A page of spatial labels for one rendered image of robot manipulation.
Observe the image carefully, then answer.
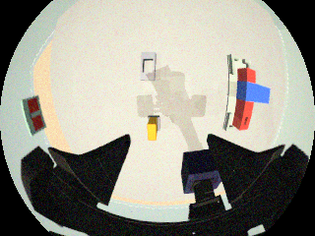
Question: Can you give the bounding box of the blue curved rectangular block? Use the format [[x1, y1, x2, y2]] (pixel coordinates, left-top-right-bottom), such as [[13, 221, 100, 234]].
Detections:
[[236, 80, 271, 103]]

